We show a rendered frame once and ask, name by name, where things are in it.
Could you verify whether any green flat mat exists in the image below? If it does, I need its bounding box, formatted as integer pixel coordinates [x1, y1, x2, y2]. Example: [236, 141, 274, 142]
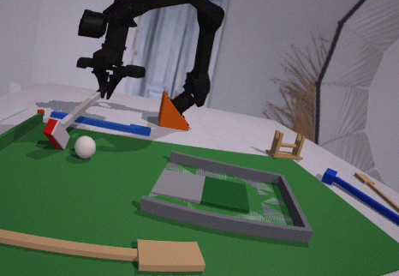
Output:
[0, 123, 399, 276]

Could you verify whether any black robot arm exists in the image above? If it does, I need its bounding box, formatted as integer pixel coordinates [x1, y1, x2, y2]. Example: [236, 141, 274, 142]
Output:
[78, 0, 224, 115]

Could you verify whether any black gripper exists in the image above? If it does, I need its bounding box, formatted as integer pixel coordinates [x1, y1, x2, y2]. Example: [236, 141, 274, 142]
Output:
[76, 39, 146, 99]

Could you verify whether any white ball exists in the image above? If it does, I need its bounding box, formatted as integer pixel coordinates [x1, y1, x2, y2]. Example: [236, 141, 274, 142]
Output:
[74, 136, 96, 159]

